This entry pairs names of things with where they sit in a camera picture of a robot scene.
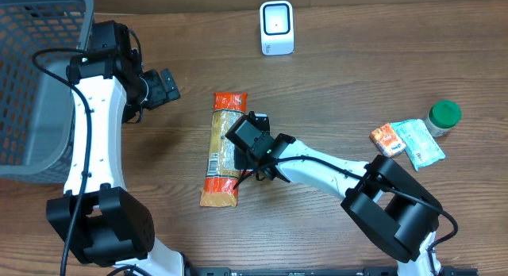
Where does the long orange pasta packet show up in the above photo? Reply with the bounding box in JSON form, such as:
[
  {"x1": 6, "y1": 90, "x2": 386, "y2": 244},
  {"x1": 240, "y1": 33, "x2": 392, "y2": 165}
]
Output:
[{"x1": 199, "y1": 92, "x2": 248, "y2": 208}]

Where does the teal wet wipes pack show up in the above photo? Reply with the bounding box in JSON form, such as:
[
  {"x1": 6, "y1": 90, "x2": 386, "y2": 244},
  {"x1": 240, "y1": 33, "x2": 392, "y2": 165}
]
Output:
[{"x1": 391, "y1": 119, "x2": 445, "y2": 171}]

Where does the green lid spice jar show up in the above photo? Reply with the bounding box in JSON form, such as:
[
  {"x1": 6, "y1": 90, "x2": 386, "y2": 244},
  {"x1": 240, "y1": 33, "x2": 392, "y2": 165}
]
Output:
[{"x1": 424, "y1": 100, "x2": 462, "y2": 137}]

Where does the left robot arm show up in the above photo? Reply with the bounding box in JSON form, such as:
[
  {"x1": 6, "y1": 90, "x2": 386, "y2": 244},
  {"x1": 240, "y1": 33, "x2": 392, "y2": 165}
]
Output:
[{"x1": 38, "y1": 43, "x2": 195, "y2": 276}]

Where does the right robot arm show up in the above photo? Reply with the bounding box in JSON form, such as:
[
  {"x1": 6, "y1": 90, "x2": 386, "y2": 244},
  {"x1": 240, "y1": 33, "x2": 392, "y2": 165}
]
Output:
[{"x1": 249, "y1": 134, "x2": 444, "y2": 275}]

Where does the white barcode scanner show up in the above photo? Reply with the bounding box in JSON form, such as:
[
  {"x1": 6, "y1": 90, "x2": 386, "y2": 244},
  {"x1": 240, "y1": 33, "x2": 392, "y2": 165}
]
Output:
[{"x1": 260, "y1": 0, "x2": 294, "y2": 56}]

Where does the grey plastic mesh basket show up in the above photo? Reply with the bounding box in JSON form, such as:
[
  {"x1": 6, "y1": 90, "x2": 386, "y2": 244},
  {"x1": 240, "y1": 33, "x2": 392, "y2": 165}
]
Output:
[{"x1": 1, "y1": 0, "x2": 94, "y2": 183}]

